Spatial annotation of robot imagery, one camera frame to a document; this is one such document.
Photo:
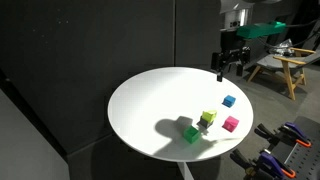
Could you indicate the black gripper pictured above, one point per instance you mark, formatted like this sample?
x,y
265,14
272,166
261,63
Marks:
x,y
233,38

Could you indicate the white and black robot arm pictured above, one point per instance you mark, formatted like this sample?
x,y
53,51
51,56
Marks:
x,y
238,16

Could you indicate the blue block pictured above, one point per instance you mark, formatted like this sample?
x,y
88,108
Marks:
x,y
229,101

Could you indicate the lime green block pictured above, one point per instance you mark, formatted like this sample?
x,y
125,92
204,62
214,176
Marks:
x,y
209,116

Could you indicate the pink block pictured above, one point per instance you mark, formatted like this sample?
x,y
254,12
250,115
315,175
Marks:
x,y
230,124

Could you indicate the crumpled clear plastic bag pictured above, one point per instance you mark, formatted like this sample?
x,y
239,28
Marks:
x,y
281,47

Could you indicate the wooden chair with grey seat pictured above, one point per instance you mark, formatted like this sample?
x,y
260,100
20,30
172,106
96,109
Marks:
x,y
283,63

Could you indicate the purple and orange spring clamp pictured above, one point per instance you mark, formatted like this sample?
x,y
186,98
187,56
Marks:
x,y
270,163
293,133

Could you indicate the black perforated board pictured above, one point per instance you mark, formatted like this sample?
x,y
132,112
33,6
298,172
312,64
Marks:
x,y
305,160

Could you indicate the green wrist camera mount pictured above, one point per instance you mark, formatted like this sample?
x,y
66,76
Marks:
x,y
260,30

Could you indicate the white table pedestal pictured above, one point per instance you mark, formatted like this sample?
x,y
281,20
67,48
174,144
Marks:
x,y
185,170

